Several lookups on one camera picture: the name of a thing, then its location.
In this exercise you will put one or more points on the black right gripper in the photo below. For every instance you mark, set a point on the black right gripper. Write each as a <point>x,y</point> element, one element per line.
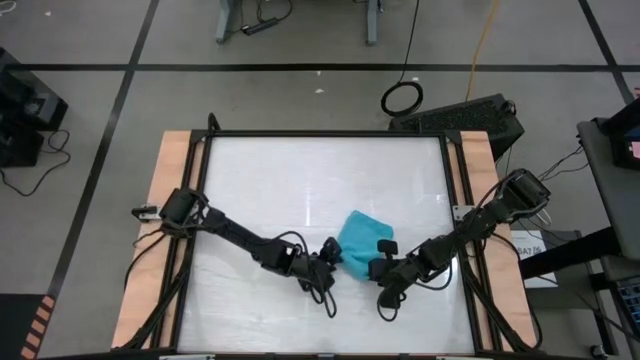
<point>402,275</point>

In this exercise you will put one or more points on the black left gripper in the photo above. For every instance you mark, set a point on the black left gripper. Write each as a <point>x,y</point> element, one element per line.
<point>312,270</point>

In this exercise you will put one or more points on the blue towel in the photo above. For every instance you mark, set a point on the blue towel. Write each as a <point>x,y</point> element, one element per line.
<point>362,240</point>

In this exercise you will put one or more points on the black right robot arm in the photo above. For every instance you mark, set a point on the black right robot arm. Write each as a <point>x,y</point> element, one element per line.
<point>475,230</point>

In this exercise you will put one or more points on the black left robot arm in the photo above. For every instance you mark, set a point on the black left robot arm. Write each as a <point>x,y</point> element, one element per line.
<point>240,235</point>

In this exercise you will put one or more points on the white paper sheet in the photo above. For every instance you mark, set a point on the white paper sheet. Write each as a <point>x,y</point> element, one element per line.
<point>530,240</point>

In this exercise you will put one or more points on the black keyboard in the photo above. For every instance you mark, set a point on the black keyboard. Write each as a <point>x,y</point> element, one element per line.
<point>460,117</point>

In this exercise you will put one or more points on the light wooden table board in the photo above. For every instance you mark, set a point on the light wooden table board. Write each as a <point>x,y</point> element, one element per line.
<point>165,165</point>

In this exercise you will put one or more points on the black desk base beam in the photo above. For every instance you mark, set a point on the black desk base beam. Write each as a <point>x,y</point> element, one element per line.
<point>570,252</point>

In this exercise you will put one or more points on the grey desk leg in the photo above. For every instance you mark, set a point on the grey desk leg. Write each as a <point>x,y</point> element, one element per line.
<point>225,25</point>
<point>372,25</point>

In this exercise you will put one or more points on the grey desk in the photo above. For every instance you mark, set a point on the grey desk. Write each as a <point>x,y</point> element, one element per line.
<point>610,190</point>

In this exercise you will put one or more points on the black power strip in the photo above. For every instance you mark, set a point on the black power strip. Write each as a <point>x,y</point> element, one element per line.
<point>260,26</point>

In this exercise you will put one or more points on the blue button control pad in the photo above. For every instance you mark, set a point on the blue button control pad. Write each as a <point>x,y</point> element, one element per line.
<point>631,300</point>

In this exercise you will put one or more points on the black device with pink screen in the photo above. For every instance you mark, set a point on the black device with pink screen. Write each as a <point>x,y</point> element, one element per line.
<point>625,130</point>

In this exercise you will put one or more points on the black floor equipment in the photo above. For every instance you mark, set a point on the black floor equipment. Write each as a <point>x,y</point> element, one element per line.
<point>25,110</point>

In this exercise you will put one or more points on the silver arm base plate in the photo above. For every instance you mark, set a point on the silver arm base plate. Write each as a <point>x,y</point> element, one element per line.
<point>145,212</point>
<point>461,212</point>

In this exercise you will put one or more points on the black table frame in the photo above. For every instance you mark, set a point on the black table frame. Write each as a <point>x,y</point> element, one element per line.
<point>325,133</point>

